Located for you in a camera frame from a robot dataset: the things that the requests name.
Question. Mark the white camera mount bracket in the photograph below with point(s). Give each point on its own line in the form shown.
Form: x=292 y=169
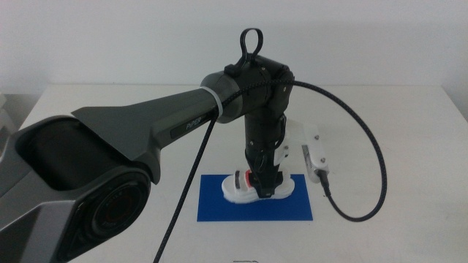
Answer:
x=298 y=133

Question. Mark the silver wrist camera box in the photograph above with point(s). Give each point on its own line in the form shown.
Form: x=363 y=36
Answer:
x=314 y=160

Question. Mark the white zip tie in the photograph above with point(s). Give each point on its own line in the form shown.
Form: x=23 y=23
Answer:
x=215 y=100

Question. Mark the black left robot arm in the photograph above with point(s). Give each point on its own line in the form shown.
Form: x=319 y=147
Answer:
x=120 y=139

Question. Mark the blue rectangular mat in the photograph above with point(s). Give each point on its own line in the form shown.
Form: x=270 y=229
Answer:
x=256 y=212

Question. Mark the white sandal shoe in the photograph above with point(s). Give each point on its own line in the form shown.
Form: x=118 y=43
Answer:
x=241 y=195

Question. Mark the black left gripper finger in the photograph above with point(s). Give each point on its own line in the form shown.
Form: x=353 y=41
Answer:
x=278 y=179
x=267 y=188

